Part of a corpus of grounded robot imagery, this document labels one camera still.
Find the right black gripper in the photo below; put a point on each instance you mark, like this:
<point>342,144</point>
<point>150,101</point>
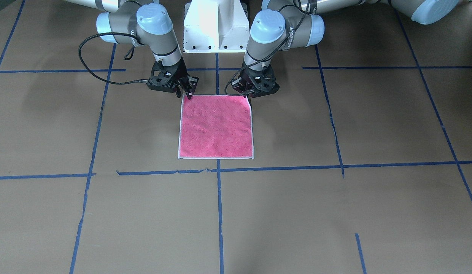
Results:
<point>181,77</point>

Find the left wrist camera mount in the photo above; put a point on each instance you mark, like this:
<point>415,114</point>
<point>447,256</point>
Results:
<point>264,82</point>

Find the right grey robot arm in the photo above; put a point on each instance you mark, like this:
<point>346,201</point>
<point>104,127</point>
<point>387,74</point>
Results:
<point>145,23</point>

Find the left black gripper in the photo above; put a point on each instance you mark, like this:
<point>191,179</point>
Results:
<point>244,83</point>

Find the pink towel with white hem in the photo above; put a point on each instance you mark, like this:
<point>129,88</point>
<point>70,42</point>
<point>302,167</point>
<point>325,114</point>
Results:
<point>216,127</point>

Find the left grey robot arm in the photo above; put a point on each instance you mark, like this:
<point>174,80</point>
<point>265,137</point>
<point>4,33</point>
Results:
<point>280,25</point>

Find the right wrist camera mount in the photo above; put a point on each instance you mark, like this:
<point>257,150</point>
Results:
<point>159,79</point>

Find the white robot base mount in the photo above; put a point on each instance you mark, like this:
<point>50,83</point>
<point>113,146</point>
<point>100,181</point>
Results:
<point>216,26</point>

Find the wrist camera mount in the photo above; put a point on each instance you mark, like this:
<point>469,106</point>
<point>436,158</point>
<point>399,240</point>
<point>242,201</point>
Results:
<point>264,82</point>
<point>159,79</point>

